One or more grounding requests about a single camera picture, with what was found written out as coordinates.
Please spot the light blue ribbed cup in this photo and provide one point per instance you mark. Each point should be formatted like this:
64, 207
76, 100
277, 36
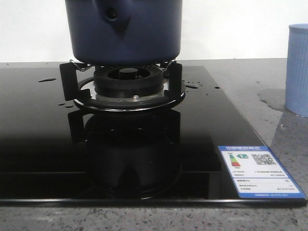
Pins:
296, 94

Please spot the dark blue cooking pot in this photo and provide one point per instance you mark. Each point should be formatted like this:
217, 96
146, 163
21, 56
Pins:
124, 32

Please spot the black gas burner head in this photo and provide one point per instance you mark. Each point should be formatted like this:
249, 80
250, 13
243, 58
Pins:
120, 82

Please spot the black glass gas stove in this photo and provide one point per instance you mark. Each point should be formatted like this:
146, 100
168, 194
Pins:
52, 153

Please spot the blue energy label sticker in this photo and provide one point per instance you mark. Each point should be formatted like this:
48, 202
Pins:
258, 174

